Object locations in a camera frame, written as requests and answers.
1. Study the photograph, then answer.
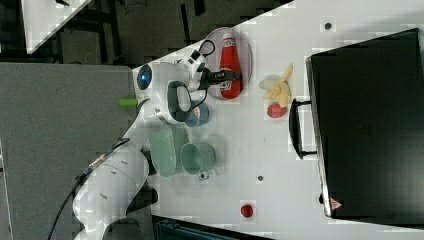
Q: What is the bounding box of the green mug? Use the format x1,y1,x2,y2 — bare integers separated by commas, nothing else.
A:
180,143,216,181

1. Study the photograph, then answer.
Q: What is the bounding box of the blue aluminium frame rail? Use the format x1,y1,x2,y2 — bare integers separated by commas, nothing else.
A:
153,218,268,240

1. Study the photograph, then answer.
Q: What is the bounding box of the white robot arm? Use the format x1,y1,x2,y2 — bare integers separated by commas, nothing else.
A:
73,49,242,240

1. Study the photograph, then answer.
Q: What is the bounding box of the small red strawberry toy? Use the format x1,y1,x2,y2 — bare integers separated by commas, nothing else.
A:
240,204,254,218

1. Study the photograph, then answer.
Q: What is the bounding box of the round grey plate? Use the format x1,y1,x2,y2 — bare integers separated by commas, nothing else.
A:
200,27,253,100

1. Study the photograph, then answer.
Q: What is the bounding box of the red plush ketchup bottle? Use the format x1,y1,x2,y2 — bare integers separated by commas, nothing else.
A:
220,33,242,99

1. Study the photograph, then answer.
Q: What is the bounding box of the blue bowl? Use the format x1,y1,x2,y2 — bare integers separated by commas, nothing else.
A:
185,101,209,128

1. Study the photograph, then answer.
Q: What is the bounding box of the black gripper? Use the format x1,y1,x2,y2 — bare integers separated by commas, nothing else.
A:
180,49,243,92

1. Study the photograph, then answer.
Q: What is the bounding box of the green perforated colander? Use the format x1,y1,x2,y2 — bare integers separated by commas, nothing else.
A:
149,127,188,177

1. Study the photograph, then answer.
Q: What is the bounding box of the large strawberry toy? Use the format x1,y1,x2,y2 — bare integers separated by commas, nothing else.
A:
267,103,287,118

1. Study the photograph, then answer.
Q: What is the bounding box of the silver toaster oven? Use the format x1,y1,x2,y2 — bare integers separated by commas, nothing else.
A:
305,28,424,229

